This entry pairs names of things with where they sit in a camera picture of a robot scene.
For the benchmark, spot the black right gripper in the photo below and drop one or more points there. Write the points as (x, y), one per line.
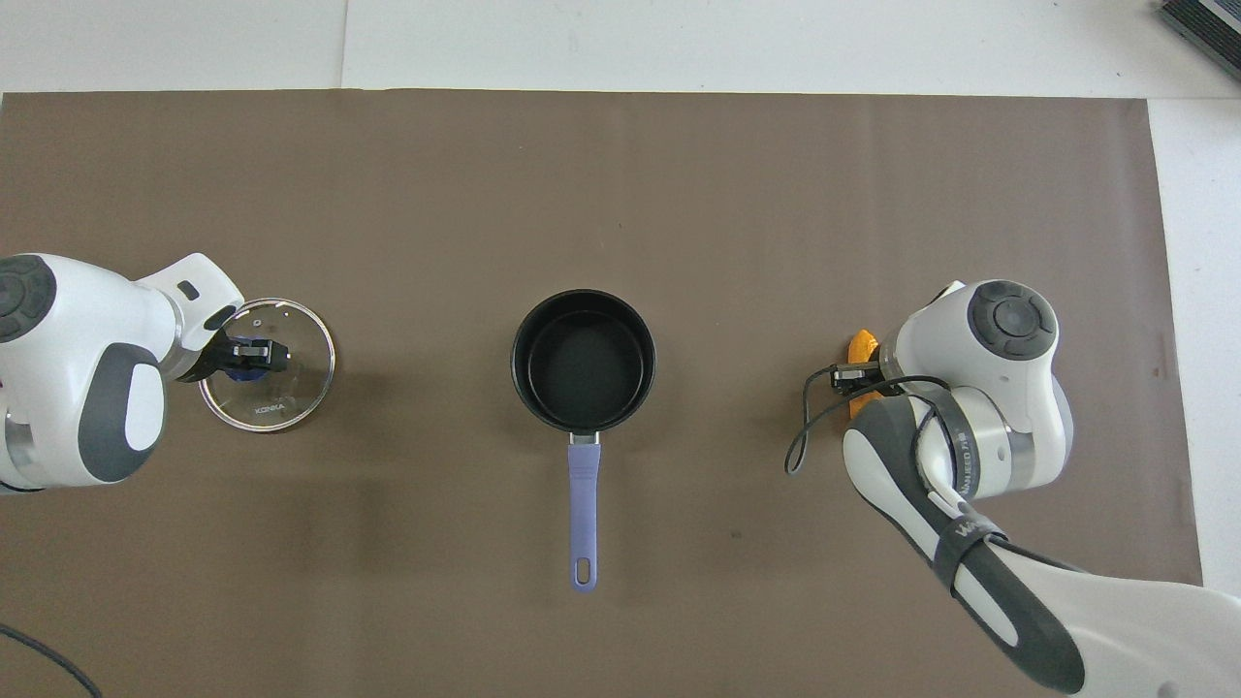
(878, 376)

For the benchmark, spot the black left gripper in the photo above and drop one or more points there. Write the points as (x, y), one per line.
(218, 357)

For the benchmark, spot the yellow corn cob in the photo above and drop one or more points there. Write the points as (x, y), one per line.
(863, 344)

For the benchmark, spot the glass lid with blue knob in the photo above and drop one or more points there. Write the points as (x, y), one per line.
(291, 397)

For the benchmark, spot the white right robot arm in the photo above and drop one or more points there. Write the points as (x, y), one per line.
(1008, 427)

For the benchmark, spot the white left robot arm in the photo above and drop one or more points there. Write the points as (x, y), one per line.
(78, 368)

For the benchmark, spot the brown table mat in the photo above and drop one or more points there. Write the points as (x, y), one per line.
(679, 194)

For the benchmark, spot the dark ribbed device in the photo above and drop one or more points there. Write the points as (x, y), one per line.
(1207, 29)

